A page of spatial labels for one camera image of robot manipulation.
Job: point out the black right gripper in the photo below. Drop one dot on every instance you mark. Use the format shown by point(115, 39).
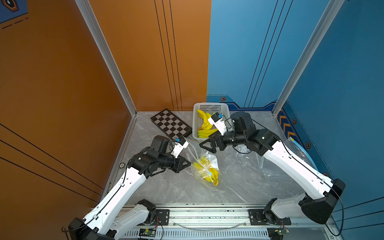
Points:
point(218, 137)

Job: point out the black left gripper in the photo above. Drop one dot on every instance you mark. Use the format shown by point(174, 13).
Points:
point(179, 165)

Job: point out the small yellow banana bunch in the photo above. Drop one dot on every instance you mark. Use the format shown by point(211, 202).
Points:
point(206, 168)

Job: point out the clear zip bag white seal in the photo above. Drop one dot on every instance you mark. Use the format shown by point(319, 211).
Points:
point(193, 153)

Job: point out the clear zip bag blue seal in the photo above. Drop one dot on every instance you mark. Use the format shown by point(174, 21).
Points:
point(295, 150)

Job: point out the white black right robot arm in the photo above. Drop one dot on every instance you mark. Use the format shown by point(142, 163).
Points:
point(320, 193)

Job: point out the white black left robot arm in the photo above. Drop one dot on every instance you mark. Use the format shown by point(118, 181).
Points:
point(103, 222)

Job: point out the white perforated plastic basket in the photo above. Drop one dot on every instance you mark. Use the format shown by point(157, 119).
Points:
point(210, 108)

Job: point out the black white chessboard box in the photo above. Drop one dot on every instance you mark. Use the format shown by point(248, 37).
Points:
point(171, 125)

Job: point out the green circuit board left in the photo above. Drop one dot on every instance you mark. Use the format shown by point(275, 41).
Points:
point(147, 233)

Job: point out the green circuit board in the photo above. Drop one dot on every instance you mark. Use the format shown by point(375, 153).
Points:
point(282, 232)
point(147, 233)

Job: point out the green circuit board right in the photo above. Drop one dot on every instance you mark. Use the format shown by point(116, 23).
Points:
point(282, 232)

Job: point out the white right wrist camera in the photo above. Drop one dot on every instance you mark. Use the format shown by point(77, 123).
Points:
point(220, 122)

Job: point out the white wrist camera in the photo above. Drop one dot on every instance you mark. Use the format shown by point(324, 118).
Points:
point(220, 122)
point(180, 144)

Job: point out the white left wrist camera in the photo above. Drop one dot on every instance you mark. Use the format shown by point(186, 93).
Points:
point(180, 144)

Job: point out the aluminium front rail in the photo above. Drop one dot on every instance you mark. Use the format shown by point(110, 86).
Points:
point(219, 222)

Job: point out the aluminium corner post right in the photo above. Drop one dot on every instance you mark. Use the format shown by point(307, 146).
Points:
point(317, 36)

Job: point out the aluminium corner post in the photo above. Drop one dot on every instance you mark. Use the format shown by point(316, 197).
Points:
point(99, 38)
point(317, 36)

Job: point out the aluminium corner post left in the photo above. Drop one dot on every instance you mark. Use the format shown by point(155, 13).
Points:
point(99, 38)

